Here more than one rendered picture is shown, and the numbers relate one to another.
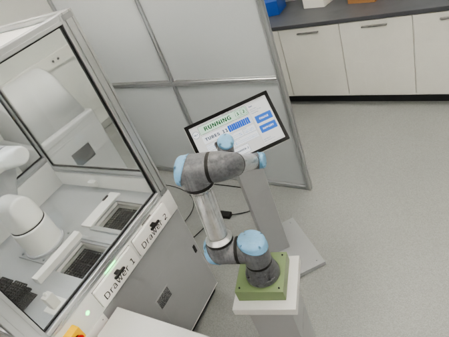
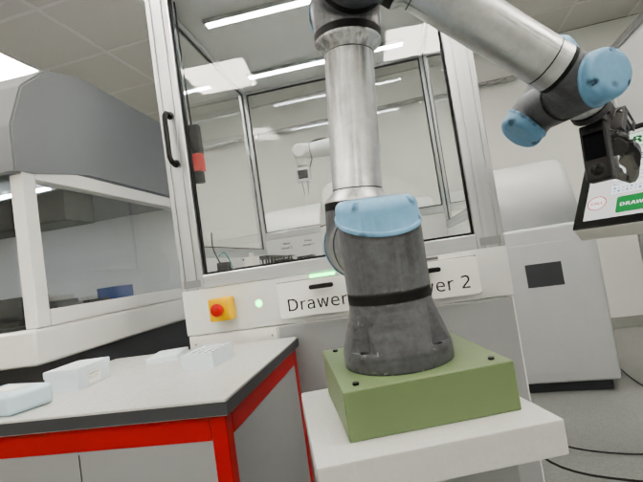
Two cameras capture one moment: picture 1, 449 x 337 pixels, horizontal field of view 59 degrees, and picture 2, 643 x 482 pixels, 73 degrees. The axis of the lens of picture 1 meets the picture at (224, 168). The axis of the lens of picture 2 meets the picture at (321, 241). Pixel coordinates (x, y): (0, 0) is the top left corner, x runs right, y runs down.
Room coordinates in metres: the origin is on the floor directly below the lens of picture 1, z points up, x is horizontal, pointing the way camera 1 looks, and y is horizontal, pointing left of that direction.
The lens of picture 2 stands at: (0.79, -0.46, 0.97)
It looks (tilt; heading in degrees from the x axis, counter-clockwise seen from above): 3 degrees up; 59
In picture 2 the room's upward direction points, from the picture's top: 8 degrees counter-clockwise
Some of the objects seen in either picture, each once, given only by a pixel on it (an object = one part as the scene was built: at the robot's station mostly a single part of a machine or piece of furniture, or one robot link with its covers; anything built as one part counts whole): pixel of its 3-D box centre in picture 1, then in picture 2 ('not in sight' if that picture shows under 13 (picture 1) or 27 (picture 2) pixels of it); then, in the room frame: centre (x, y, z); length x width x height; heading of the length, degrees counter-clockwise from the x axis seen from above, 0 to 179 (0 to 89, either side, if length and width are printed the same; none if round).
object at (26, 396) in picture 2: not in sight; (9, 398); (0.67, 0.70, 0.78); 0.15 x 0.10 x 0.04; 126
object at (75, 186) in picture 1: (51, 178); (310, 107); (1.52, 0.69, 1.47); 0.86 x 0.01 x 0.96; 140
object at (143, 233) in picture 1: (152, 228); (428, 280); (1.71, 0.49, 0.87); 0.29 x 0.02 x 0.11; 140
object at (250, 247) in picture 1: (252, 248); (379, 240); (1.18, 0.02, 0.99); 0.13 x 0.12 x 0.14; 66
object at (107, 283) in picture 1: (117, 275); (324, 295); (1.47, 0.69, 0.87); 0.29 x 0.02 x 0.11; 140
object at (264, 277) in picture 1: (260, 265); (393, 322); (1.18, 0.02, 0.87); 0.15 x 0.15 x 0.10
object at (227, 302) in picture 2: (74, 337); (221, 309); (1.21, 0.89, 0.88); 0.07 x 0.05 x 0.07; 140
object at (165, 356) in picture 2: not in sight; (167, 355); (1.03, 0.90, 0.77); 0.13 x 0.09 x 0.02; 62
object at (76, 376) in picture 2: not in sight; (78, 374); (0.80, 0.80, 0.79); 0.13 x 0.09 x 0.05; 53
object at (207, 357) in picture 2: not in sight; (208, 356); (1.09, 0.66, 0.78); 0.12 x 0.08 x 0.04; 48
